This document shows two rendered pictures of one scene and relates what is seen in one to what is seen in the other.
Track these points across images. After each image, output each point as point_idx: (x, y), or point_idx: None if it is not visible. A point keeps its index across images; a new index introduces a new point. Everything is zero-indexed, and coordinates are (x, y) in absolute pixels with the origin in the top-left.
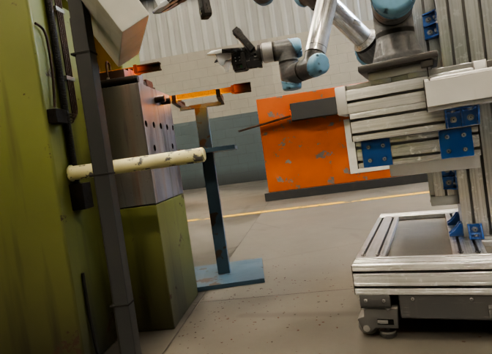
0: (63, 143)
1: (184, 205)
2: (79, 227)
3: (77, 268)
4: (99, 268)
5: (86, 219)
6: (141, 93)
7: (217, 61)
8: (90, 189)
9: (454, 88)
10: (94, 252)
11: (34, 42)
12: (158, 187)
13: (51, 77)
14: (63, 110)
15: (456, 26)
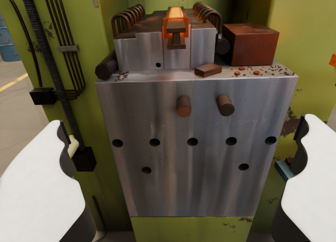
0: (66, 116)
1: (244, 227)
2: (92, 173)
3: (88, 192)
4: (120, 197)
5: (103, 169)
6: (107, 101)
7: (294, 136)
8: (86, 160)
9: None
10: (114, 189)
11: (0, 13)
12: (143, 206)
13: (39, 52)
14: (43, 92)
15: None
